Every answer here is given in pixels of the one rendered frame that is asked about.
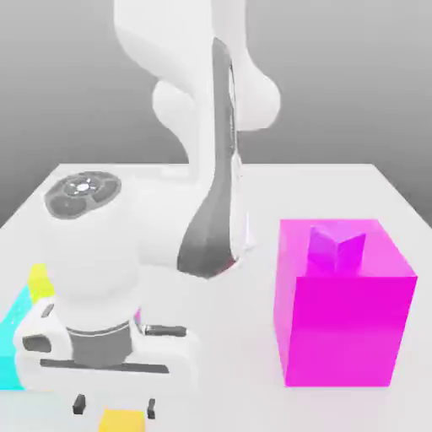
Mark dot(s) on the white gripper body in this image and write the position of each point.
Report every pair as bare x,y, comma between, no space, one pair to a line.
175,354

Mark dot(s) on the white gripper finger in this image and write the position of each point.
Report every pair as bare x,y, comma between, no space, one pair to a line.
79,404
151,408

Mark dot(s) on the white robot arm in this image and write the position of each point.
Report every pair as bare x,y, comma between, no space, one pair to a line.
189,67

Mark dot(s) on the small orange cube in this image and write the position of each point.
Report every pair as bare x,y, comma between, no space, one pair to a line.
123,422

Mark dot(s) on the small magenta cube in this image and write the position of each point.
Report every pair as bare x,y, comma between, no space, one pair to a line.
137,317

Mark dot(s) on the small yellow cube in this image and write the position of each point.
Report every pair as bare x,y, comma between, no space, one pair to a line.
39,281

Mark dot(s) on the small purple cube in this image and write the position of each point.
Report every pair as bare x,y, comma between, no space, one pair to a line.
324,249

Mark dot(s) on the large cyan box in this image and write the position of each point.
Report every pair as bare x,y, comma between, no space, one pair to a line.
10,337

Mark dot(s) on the large magenta box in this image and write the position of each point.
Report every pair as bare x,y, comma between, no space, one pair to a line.
351,330

